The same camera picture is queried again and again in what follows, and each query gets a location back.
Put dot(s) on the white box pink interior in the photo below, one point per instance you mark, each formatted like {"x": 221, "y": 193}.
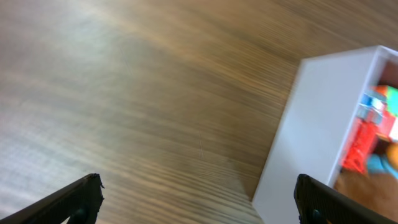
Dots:
{"x": 315, "y": 126}

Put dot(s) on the multicolour puzzle cube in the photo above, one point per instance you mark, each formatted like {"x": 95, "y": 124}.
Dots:
{"x": 388, "y": 125}

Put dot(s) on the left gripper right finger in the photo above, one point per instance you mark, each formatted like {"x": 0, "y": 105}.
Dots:
{"x": 319, "y": 203}

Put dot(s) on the red toy fire truck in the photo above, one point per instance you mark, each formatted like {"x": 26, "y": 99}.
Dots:
{"x": 366, "y": 125}

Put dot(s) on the yellow duck toy blue hat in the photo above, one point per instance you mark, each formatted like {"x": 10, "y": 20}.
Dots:
{"x": 385, "y": 163}

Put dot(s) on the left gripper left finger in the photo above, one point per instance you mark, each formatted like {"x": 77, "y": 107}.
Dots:
{"x": 78, "y": 202}

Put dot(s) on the brown plush bear toy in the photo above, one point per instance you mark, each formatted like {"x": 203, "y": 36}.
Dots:
{"x": 376, "y": 191}

